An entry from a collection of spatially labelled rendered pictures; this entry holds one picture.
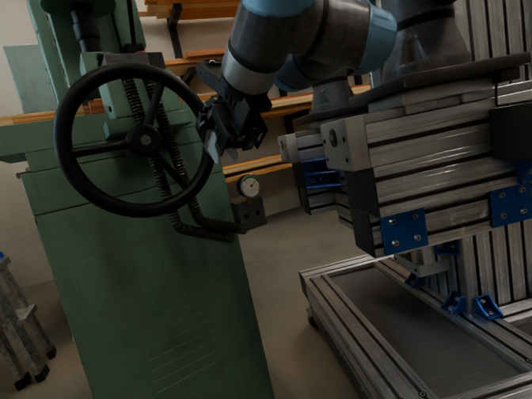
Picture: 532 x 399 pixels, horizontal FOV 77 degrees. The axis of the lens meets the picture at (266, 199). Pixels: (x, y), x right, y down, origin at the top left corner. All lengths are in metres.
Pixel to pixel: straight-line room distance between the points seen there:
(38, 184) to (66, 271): 0.19
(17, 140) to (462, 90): 0.85
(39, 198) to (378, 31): 0.71
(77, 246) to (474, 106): 0.84
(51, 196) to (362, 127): 0.64
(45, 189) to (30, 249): 2.61
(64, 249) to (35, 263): 2.60
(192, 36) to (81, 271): 2.98
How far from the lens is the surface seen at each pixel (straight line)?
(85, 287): 0.87
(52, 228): 0.85
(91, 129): 0.85
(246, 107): 0.47
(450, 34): 0.70
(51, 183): 0.84
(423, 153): 0.64
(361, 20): 0.45
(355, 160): 0.58
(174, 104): 0.79
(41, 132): 0.85
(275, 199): 3.63
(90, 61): 1.00
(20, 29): 3.56
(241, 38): 0.43
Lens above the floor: 0.76
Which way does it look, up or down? 9 degrees down
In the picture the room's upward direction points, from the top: 12 degrees counter-clockwise
